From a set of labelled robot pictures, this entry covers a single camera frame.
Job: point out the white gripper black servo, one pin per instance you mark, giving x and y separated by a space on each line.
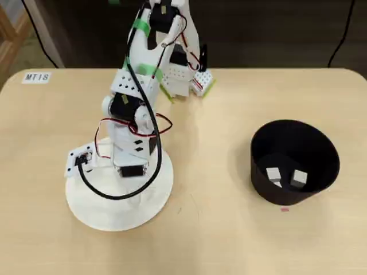
134 171

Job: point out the white cube block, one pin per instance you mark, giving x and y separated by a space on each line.
299 177
272 174

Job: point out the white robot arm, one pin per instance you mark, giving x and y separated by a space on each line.
137 48

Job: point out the white paper plate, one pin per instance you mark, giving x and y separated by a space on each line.
120 217

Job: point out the black pot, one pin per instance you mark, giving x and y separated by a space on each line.
286 137

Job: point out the thin green sheet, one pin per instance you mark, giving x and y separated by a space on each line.
167 96

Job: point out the green tape band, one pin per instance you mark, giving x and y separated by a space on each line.
143 68
142 26

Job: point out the black clamp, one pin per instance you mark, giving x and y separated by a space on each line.
204 57

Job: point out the small pink mark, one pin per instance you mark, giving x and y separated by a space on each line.
285 209

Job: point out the white printed label sticker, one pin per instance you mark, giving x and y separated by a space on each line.
35 77

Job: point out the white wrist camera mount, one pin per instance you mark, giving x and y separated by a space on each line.
70 170

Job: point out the light wooden frame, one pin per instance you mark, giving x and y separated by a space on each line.
8 43

